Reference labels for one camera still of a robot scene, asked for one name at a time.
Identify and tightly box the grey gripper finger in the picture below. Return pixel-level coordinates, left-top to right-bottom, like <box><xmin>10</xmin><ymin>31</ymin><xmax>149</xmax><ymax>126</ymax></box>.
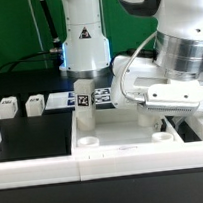
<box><xmin>173</xmin><ymin>116</ymin><xmax>186</xmax><ymax>129</ymax></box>

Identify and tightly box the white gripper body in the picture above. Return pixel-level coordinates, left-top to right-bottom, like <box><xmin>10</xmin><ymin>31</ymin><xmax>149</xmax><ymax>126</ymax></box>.
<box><xmin>110</xmin><ymin>55</ymin><xmax>203</xmax><ymax>109</ymax></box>

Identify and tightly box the white square table top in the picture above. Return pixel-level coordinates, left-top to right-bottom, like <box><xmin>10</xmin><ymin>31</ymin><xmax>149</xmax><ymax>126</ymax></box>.
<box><xmin>71</xmin><ymin>108</ymin><xmax>183</xmax><ymax>154</ymax></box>

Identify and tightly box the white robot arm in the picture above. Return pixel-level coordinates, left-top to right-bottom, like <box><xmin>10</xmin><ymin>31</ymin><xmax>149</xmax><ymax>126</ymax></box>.
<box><xmin>60</xmin><ymin>0</ymin><xmax>203</xmax><ymax>117</ymax></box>

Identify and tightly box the white U-shaped obstacle fence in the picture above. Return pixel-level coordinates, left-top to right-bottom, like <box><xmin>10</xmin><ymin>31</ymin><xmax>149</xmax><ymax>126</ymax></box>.
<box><xmin>0</xmin><ymin>113</ymin><xmax>203</xmax><ymax>190</ymax></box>

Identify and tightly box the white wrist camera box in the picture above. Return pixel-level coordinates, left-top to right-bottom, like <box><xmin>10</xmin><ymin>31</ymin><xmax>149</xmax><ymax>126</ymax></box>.
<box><xmin>137</xmin><ymin>80</ymin><xmax>203</xmax><ymax>117</ymax></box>

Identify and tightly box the white marker base plate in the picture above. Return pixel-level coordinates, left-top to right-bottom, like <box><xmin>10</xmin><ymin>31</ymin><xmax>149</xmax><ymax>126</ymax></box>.
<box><xmin>46</xmin><ymin>88</ymin><xmax>111</xmax><ymax>110</ymax></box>

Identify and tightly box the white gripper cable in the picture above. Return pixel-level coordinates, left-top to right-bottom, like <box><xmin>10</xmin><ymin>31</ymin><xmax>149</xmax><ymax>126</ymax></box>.
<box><xmin>114</xmin><ymin>30</ymin><xmax>166</xmax><ymax>104</ymax></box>

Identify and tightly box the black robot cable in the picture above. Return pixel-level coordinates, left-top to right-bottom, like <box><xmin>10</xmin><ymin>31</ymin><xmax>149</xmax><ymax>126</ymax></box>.
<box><xmin>0</xmin><ymin>0</ymin><xmax>66</xmax><ymax>75</ymax></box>

